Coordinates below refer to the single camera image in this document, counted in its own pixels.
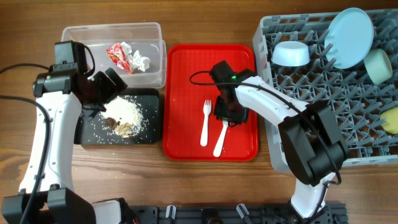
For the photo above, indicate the mint green bowl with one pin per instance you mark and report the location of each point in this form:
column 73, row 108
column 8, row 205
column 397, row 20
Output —
column 378, row 66

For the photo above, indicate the clear plastic waste bin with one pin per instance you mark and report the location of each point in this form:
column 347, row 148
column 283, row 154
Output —
column 146, row 37

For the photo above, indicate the white rice pile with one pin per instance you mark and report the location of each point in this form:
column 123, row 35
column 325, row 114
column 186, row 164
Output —
column 125, row 110

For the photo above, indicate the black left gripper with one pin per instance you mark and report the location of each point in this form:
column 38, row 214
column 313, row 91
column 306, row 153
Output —
column 110, row 88

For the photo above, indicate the white plastic spoon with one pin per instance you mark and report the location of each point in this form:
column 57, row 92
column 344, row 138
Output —
column 219, row 144

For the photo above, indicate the black food waste tray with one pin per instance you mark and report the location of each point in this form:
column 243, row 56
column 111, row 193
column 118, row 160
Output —
column 95, row 132

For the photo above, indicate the light blue bowl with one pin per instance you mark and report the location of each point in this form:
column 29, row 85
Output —
column 290, row 54

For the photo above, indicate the light blue plate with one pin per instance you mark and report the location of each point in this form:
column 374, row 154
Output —
column 349, row 38

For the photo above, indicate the red snack wrapper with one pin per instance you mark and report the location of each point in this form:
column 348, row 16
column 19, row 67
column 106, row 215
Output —
column 118, row 57

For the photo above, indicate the yellow cup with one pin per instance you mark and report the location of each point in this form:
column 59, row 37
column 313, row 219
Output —
column 391, row 123

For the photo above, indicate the grey dishwasher rack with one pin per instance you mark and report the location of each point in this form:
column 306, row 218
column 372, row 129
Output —
column 355, row 100

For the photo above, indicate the peanut shells pile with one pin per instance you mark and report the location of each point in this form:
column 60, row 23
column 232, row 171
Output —
column 124, row 130

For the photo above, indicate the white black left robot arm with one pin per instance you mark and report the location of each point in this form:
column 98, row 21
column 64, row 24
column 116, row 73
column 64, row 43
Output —
column 46, row 193

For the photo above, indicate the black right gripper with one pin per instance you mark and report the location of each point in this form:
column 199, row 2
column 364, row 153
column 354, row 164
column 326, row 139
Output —
column 221, row 114

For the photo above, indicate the white tissue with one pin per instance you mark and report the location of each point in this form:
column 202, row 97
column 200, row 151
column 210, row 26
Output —
column 135, row 61

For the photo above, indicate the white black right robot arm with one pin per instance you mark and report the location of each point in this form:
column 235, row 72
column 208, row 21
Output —
column 311, row 138

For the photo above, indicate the brown food chunk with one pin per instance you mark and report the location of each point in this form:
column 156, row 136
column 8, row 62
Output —
column 111, row 123

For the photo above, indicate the white plastic fork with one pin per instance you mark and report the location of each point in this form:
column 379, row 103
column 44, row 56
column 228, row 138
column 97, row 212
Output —
column 204, row 132

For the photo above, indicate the red serving tray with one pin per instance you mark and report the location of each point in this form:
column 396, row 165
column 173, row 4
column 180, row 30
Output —
column 188, row 86

